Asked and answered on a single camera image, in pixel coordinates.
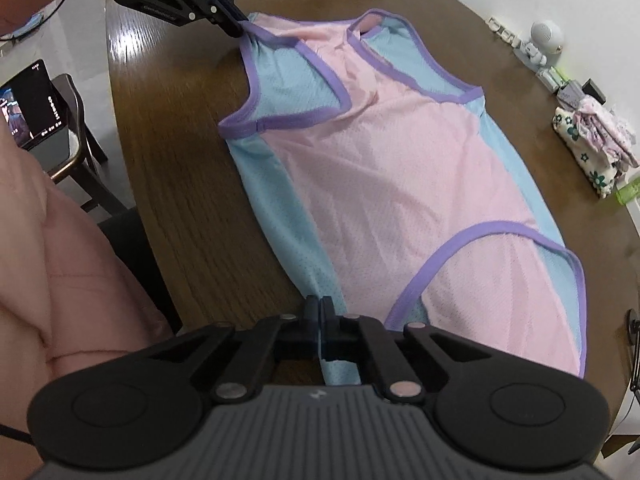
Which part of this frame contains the pink blue purple tank top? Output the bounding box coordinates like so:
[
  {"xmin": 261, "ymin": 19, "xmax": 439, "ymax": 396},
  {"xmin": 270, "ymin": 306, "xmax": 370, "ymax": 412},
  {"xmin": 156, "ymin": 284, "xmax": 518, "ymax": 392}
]
[{"xmin": 218, "ymin": 10, "xmax": 587, "ymax": 376}]

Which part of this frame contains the pink jacket sleeve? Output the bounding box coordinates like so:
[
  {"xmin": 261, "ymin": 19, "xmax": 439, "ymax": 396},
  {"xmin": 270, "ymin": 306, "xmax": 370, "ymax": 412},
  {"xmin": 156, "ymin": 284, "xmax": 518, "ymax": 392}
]
[{"xmin": 1, "ymin": 124, "xmax": 172, "ymax": 479}]

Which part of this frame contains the tablet screen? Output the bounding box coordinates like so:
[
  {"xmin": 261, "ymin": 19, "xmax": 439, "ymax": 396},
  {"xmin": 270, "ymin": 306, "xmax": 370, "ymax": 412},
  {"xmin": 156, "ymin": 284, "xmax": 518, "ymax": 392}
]
[{"xmin": 0, "ymin": 60, "xmax": 68, "ymax": 150}]

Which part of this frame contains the dark wooden chair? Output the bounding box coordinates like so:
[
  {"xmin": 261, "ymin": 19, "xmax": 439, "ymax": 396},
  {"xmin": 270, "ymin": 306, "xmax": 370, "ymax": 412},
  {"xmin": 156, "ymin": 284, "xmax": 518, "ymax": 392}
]
[{"xmin": 48, "ymin": 74, "xmax": 127, "ymax": 216}]

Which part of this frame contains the green spray bottle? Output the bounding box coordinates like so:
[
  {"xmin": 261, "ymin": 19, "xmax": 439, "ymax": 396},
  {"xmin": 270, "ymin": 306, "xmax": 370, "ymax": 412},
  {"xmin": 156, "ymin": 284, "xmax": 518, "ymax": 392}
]
[{"xmin": 615, "ymin": 177, "xmax": 640, "ymax": 206}]

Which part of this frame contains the white floral folded cloth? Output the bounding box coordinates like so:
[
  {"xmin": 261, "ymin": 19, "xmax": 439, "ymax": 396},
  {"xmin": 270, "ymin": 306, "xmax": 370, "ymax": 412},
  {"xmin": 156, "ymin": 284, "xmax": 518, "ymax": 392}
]
[{"xmin": 552, "ymin": 106, "xmax": 618, "ymax": 198}]

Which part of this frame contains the white astronaut figurine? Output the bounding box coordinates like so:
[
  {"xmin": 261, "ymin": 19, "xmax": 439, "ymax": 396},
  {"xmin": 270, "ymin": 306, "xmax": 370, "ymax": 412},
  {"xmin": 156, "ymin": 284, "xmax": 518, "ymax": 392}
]
[{"xmin": 514, "ymin": 20, "xmax": 565, "ymax": 70}]

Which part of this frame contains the green white small box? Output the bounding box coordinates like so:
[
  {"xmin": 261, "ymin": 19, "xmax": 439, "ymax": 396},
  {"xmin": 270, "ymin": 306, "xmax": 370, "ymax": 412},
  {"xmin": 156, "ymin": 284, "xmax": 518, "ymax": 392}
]
[{"xmin": 536, "ymin": 66, "xmax": 570, "ymax": 94}]

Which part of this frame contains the small black box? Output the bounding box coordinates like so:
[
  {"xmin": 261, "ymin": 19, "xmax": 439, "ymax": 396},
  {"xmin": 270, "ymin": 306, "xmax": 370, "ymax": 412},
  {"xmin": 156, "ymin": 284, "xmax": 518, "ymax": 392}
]
[{"xmin": 582, "ymin": 78, "xmax": 606, "ymax": 105}]

